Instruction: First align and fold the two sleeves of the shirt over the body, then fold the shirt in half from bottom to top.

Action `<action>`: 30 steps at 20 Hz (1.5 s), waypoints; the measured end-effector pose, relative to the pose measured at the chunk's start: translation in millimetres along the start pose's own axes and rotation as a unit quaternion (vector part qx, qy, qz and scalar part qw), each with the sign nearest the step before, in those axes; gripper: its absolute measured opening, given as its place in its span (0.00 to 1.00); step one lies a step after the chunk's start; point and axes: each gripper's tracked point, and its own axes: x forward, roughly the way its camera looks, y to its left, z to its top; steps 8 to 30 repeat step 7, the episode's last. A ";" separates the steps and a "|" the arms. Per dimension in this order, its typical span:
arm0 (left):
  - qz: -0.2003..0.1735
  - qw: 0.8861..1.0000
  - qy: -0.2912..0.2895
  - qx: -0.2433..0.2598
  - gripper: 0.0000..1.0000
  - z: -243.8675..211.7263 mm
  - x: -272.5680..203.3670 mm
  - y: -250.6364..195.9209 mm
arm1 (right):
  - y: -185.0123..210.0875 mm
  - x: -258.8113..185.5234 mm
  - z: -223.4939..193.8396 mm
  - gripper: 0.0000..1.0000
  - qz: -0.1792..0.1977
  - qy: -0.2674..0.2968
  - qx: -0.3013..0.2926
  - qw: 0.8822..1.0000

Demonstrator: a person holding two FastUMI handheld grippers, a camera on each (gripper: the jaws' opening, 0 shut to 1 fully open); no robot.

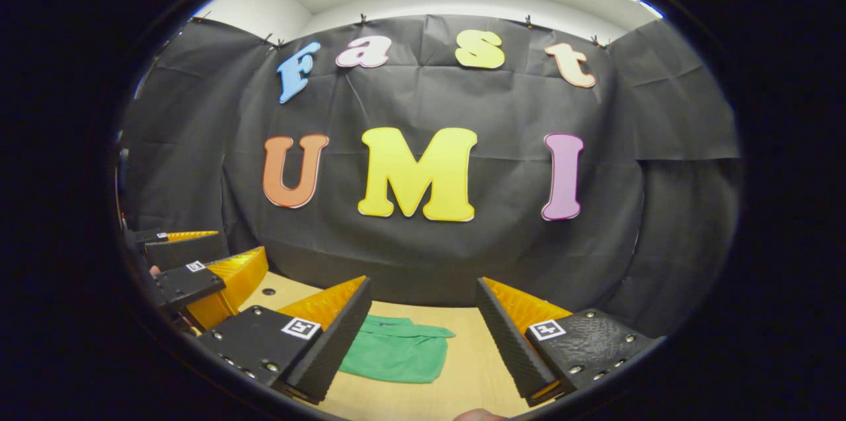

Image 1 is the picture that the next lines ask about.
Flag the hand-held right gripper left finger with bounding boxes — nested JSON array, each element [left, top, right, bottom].
[[197, 274, 373, 405]]

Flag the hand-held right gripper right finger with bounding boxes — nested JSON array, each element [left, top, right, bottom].
[[476, 276, 664, 407]]

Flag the green T-shirt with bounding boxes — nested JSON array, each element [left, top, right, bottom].
[[338, 315, 457, 384]]

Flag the black backdrop cloth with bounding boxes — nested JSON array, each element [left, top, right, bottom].
[[119, 15, 744, 339]]

